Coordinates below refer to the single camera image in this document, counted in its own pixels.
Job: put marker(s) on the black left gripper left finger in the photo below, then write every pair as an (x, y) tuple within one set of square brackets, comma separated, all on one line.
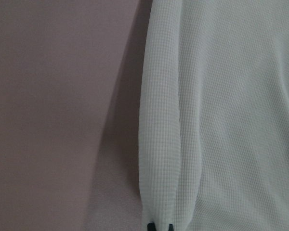
[(151, 227)]

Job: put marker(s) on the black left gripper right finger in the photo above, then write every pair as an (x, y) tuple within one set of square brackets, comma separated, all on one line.
[(170, 227)]

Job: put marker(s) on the olive green long-sleeve shirt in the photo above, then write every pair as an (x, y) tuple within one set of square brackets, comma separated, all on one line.
[(214, 116)]

